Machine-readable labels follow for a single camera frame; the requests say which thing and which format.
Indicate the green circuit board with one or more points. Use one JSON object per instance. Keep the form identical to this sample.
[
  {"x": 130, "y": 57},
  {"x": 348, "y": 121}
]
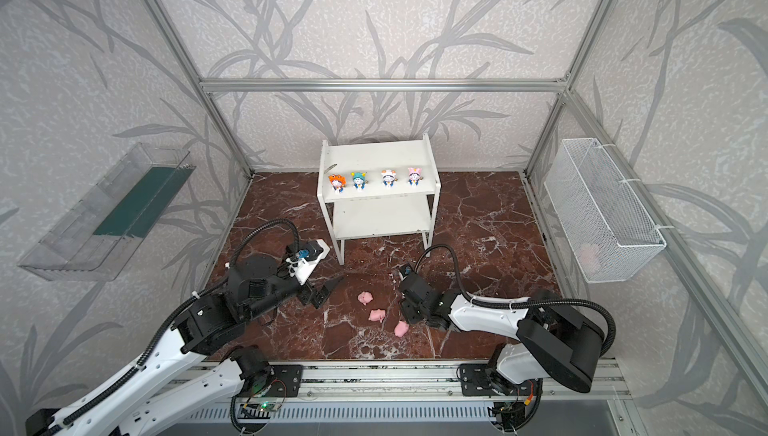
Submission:
[{"x": 261, "y": 407}]

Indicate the white hooded Doraemon figure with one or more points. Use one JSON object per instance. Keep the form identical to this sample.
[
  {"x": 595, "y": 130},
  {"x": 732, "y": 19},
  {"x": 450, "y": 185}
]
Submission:
[{"x": 389, "y": 177}]

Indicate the pink hooded Doraemon figure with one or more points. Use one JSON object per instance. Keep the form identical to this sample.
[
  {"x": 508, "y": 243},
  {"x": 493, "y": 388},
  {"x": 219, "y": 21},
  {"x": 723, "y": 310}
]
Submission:
[{"x": 414, "y": 176}]

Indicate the white wire mesh basket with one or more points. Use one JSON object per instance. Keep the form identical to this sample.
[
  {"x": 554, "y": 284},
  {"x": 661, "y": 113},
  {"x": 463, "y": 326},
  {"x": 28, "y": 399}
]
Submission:
[{"x": 595, "y": 203}]

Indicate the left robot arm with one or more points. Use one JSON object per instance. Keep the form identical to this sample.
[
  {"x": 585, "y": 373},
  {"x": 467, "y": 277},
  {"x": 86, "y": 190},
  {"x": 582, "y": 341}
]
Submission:
[{"x": 135, "y": 401}]

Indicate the pink toy in basket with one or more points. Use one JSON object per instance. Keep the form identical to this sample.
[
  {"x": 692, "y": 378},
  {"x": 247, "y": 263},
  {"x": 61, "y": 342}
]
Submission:
[{"x": 588, "y": 256}]

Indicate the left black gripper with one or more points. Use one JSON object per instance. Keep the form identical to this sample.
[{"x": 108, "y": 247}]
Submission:
[{"x": 308, "y": 292}]

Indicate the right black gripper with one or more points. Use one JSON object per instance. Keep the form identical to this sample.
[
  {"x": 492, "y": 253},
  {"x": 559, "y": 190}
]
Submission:
[{"x": 417, "y": 302}]

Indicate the clear plastic wall bin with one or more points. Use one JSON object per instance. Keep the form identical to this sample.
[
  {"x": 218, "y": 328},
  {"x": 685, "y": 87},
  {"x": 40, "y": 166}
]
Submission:
[{"x": 94, "y": 241}]

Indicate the orange hooded Doraemon figure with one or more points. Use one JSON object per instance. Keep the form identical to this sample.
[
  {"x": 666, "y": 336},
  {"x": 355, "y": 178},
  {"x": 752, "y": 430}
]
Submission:
[{"x": 337, "y": 182}]

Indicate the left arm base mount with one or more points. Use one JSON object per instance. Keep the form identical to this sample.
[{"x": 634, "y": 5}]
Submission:
[{"x": 279, "y": 381}]

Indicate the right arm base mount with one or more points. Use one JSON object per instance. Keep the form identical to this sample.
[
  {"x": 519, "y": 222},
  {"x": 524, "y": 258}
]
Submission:
[{"x": 481, "y": 380}]

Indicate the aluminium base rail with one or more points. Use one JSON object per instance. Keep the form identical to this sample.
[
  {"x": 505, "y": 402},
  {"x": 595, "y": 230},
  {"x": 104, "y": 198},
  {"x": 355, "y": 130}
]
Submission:
[{"x": 412, "y": 380}]

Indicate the teal hooded Doraemon figure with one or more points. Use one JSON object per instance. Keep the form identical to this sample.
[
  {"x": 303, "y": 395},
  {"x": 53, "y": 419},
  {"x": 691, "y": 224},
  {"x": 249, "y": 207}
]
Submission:
[{"x": 359, "y": 181}]

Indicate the white two-tier metal shelf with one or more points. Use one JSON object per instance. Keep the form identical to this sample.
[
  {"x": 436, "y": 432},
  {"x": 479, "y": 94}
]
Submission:
[{"x": 378, "y": 211}]

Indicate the pink pig toy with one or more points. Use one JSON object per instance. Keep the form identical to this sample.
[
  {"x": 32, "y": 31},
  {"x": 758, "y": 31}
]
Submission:
[
  {"x": 377, "y": 315},
  {"x": 401, "y": 329},
  {"x": 365, "y": 298}
]

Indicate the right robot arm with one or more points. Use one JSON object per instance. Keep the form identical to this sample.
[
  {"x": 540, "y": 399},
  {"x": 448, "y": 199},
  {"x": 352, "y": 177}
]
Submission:
[{"x": 552, "y": 338}]

